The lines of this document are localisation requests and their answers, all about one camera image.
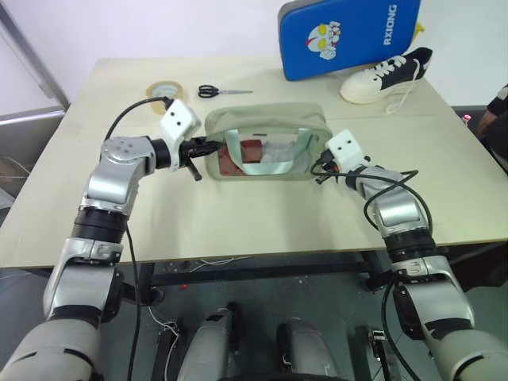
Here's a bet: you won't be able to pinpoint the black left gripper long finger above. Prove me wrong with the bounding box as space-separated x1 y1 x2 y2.
196 137 221 155

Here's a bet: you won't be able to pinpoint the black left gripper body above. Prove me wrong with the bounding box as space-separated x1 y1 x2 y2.
178 137 204 168

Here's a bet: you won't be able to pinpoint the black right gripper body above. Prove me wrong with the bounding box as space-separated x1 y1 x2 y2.
320 148 343 175

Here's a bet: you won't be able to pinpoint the pale green zip pouch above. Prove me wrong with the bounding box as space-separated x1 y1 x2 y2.
203 101 332 184

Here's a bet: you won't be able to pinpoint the brown packing tape roll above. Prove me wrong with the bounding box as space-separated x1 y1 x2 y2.
144 80 190 117

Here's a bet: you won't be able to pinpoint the white and black sneaker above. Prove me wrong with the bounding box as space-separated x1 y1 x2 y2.
339 46 434 117

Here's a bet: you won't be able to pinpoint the blue cartoon print case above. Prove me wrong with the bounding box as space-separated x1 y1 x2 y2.
276 0 422 83

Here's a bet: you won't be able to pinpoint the grey robot leg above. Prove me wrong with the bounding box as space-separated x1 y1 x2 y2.
175 303 241 381
275 317 343 381

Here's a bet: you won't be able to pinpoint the person in dark clothes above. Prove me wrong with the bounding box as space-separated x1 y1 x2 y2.
477 83 508 175

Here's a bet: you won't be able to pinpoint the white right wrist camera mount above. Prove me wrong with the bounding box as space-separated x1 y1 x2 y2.
325 129 373 174

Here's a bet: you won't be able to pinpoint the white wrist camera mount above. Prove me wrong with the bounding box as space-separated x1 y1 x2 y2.
325 129 373 174
160 98 202 172

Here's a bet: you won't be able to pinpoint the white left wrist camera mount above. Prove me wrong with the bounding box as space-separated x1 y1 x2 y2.
160 98 202 172

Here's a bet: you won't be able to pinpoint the black handled scissors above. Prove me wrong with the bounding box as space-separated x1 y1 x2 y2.
197 84 254 99

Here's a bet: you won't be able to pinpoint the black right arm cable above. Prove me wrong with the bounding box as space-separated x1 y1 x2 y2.
310 156 433 381

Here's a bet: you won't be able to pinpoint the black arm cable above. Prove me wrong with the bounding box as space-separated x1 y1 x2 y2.
310 156 433 381
104 97 172 366

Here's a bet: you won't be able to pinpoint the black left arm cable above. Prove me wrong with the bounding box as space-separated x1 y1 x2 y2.
104 97 172 366

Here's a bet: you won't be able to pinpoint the black table frame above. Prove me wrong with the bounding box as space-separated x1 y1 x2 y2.
114 240 508 309

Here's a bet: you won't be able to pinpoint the thin white wire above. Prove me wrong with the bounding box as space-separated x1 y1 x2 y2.
147 256 252 381

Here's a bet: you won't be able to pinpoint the grey metal door frame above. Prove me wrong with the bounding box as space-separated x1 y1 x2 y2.
0 0 71 125

